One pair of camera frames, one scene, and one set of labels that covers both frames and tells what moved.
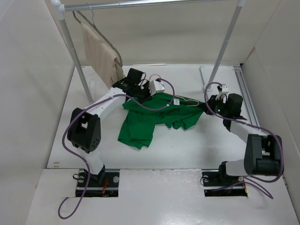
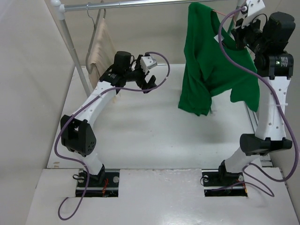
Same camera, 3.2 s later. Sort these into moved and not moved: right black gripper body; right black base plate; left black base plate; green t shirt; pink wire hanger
Moved: right black gripper body; green t shirt; pink wire hanger
Not moved: right black base plate; left black base plate
